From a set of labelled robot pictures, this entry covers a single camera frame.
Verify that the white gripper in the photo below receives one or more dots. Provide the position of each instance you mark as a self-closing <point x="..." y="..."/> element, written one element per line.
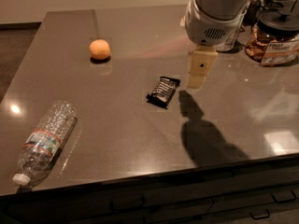
<point x="207" y="29"/>

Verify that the black rxbar chocolate wrapper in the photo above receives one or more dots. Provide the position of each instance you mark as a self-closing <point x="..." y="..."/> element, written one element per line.
<point x="163" y="92"/>

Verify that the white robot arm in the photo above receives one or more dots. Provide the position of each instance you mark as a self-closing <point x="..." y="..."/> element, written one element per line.
<point x="209" y="23"/>

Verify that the clear glass container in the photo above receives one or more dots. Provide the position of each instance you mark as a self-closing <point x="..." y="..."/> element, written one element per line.
<point x="229" y="43"/>

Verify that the glass snack jar black lid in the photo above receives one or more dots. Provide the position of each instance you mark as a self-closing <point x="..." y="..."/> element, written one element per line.
<point x="274" y="38"/>

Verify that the dark jar behind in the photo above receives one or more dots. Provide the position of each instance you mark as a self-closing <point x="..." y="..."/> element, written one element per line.
<point x="255" y="7"/>

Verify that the orange fruit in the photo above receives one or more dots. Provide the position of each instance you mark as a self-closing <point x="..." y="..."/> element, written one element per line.
<point x="100" y="49"/>

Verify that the dark drawer cabinet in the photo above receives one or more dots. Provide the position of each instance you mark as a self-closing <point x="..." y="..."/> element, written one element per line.
<point x="256" y="189"/>

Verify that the clear plastic water bottle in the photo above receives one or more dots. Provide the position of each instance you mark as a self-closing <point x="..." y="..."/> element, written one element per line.
<point x="45" y="141"/>

